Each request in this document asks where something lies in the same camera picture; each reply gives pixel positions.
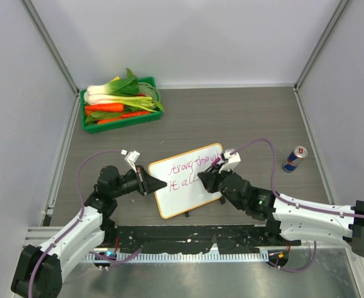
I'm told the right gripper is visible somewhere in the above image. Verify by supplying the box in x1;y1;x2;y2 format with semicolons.
199;162;244;209

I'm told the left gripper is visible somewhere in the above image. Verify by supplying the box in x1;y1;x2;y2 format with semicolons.
111;165;165;198

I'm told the pink capped marker pen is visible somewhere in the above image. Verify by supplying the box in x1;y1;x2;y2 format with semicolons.
209;157;222;168

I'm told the yellow framed whiteboard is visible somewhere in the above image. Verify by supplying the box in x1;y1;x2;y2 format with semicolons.
148;143;223;219

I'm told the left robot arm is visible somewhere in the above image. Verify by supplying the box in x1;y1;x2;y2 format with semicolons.
11;166;167;297

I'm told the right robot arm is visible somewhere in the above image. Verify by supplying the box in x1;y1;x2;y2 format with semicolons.
198;169;364;258

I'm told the red chili toy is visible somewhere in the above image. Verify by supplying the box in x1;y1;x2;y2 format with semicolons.
120;111;151;119

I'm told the orange carrot toy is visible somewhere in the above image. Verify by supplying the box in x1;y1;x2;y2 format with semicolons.
84;103;124;112
97;118;123;125

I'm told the green onion toy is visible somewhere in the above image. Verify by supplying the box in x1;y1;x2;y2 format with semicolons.
83;93;164;112

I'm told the green vegetable tray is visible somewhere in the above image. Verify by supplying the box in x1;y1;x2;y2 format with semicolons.
80;76;165;134

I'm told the green leaf vegetable toy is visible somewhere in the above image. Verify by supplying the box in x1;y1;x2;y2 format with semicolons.
84;111;122;125

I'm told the energy drink can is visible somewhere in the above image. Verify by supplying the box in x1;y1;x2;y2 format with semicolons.
282;146;308;173

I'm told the bok choy toy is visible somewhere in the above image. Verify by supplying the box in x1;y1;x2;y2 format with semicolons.
86;68;139;96

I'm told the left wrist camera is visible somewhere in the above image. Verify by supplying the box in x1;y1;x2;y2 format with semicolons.
121;150;140;172

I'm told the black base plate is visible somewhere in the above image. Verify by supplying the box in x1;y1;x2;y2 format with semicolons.
95;225;301;255

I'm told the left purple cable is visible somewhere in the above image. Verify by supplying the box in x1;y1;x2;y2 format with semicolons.
28;149;145;298

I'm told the purple cable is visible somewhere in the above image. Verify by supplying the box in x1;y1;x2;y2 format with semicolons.
28;149;145;298
234;138;364;274

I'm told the white cable duct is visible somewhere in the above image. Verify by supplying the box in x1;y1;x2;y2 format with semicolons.
85;251;269;264

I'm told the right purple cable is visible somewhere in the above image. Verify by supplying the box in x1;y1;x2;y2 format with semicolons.
234;138;364;274

